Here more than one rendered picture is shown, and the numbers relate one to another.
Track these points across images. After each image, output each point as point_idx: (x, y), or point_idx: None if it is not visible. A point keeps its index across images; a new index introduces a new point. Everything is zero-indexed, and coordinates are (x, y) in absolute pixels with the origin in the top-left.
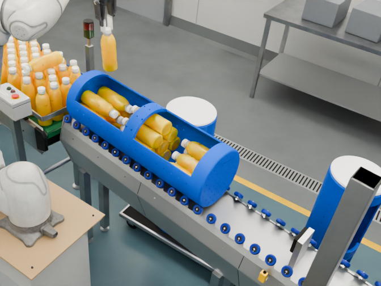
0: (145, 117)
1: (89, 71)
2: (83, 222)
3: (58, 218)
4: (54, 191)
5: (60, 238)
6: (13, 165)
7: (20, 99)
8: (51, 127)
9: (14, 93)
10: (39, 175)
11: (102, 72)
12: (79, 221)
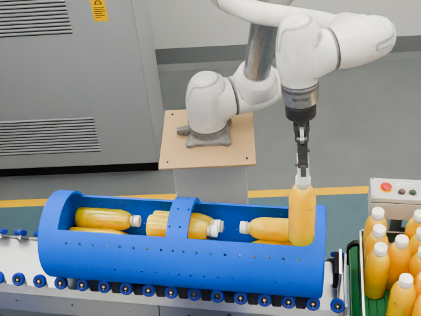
0: (173, 200)
1: (321, 219)
2: (170, 154)
3: (189, 140)
4: (222, 159)
5: (174, 136)
6: (212, 74)
7: (377, 189)
8: (356, 254)
9: (396, 192)
10: (192, 87)
11: (315, 244)
12: (174, 153)
